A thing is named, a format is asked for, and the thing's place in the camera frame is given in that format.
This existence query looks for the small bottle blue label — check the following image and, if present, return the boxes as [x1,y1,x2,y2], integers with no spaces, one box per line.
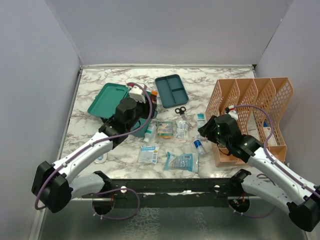
[193,139,206,156]

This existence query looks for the teal medicine box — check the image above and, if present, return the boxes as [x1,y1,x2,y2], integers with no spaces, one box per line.
[87,83,158,138]

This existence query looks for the brown bottle orange cap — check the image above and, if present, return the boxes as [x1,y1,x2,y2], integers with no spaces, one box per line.
[150,90,158,104]

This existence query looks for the white plastic bottle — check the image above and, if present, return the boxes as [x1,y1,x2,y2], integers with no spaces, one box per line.
[143,124,157,143]

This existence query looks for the black handled scissors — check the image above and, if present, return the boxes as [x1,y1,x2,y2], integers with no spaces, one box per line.
[174,106,193,129]

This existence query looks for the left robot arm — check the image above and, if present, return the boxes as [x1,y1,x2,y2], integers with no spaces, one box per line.
[31,97,157,213]

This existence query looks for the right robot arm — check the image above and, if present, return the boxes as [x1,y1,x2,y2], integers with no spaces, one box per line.
[198,114,320,232]

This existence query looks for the small teal white sachet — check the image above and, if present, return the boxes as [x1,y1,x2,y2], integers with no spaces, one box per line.
[196,113,207,129]

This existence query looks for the blue cotton swab bag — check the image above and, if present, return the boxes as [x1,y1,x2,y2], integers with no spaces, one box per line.
[164,151,199,173]

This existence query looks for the bandage pack yellow green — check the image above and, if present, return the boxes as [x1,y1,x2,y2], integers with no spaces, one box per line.
[156,121,174,139]

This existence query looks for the white box red label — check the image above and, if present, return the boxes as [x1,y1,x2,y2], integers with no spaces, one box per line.
[263,120,277,146]

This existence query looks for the peach plastic file organizer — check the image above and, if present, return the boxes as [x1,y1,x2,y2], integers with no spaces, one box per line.
[205,77,294,162]

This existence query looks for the blue gauze dressing pack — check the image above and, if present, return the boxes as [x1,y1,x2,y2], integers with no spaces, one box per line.
[138,145,159,164]

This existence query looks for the dark teal divided tray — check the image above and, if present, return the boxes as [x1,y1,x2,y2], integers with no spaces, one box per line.
[154,74,189,109]

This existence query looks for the thermometer blister pack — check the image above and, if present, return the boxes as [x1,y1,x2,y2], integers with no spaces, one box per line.
[94,153,108,164]

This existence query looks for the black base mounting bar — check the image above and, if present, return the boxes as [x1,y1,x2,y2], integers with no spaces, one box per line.
[82,177,244,209]

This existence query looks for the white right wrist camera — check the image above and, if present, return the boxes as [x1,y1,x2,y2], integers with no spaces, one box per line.
[225,105,239,121]

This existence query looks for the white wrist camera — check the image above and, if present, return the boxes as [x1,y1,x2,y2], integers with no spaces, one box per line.
[128,85,148,104]
[225,105,239,121]

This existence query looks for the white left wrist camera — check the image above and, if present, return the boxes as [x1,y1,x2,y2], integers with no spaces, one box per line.
[128,85,148,104]

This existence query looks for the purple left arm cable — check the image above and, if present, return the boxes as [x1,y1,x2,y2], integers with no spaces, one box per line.
[34,81,154,221]

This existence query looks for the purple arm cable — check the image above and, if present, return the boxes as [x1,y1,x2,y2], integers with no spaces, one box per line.
[34,81,154,221]
[224,104,320,218]

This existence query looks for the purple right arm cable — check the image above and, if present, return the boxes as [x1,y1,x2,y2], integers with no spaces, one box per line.
[224,104,320,218]

